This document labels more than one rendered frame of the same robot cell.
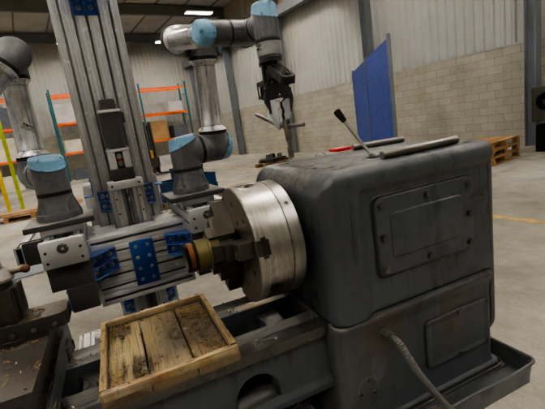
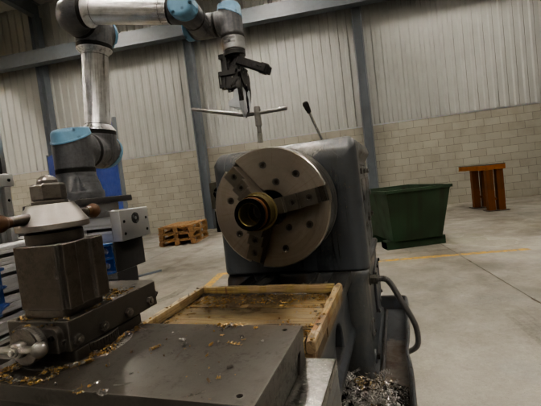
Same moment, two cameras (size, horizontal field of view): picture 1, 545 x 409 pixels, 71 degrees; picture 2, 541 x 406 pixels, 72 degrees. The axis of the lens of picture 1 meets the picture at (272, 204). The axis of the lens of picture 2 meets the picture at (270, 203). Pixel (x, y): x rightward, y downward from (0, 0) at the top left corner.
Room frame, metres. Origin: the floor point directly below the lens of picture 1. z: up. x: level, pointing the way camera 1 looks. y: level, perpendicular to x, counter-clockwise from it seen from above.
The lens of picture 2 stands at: (0.36, 0.83, 1.14)
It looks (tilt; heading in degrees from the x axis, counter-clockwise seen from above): 3 degrees down; 311
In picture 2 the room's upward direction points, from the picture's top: 7 degrees counter-clockwise
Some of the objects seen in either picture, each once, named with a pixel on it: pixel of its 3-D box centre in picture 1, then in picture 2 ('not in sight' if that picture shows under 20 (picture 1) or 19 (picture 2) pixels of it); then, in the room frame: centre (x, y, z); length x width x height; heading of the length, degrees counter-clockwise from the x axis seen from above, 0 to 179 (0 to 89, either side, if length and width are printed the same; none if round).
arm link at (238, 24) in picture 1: (244, 32); (199, 25); (1.29, 0.01, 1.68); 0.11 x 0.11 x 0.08; 31
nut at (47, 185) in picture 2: not in sight; (47, 189); (0.86, 0.67, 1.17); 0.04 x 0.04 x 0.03
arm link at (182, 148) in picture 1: (186, 151); (73, 147); (1.60, 0.32, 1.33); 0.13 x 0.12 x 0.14; 121
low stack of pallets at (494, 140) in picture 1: (485, 150); (184, 232); (7.82, -4.52, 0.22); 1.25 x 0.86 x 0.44; 125
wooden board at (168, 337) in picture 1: (163, 339); (243, 316); (0.91, 0.33, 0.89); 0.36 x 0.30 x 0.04; 22
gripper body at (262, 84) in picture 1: (272, 79); (234, 72); (1.22, -0.05, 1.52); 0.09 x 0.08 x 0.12; 23
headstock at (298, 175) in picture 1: (370, 214); (303, 201); (1.18, -0.30, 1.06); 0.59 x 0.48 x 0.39; 112
